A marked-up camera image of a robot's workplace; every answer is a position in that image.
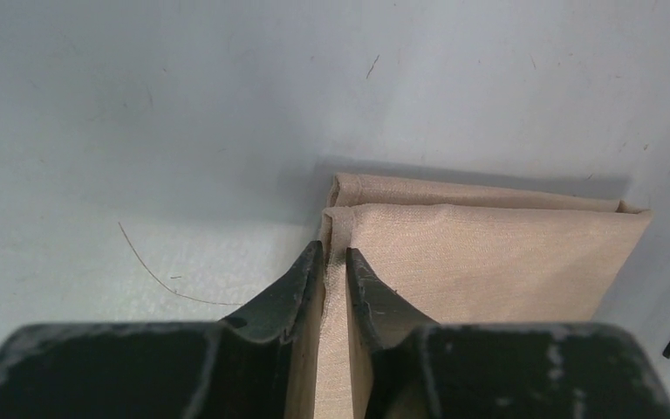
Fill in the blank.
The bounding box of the beige cloth napkin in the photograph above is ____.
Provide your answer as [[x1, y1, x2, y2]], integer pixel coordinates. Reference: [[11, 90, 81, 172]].
[[313, 173, 653, 418]]

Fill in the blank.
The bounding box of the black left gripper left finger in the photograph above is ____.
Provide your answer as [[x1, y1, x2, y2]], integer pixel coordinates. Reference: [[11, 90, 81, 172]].
[[0, 241, 325, 418]]

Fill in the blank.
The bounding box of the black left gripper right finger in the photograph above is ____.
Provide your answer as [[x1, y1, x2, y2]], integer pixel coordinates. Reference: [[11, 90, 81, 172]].
[[345, 248, 670, 418]]

